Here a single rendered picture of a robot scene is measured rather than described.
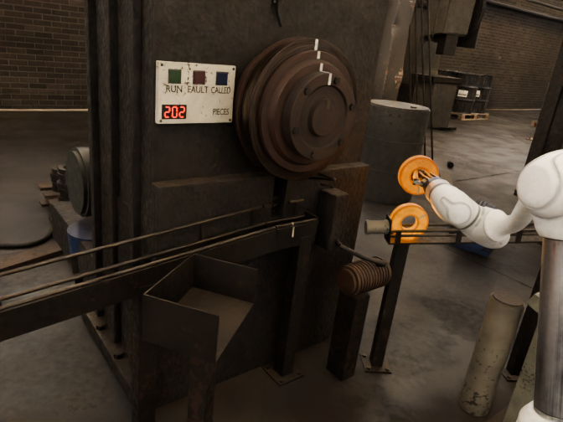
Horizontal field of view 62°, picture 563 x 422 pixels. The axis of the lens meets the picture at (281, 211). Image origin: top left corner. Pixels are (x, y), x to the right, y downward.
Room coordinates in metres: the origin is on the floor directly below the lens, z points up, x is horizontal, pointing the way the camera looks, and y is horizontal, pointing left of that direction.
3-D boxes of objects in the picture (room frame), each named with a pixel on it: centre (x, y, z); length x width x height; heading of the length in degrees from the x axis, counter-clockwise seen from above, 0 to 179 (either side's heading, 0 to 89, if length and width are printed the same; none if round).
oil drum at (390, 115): (4.41, -0.95, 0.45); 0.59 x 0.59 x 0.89
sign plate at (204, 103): (1.48, 0.30, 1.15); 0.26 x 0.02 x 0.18; 130
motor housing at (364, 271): (1.72, -0.37, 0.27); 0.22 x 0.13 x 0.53; 130
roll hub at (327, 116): (1.53, -0.09, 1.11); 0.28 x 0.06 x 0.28; 130
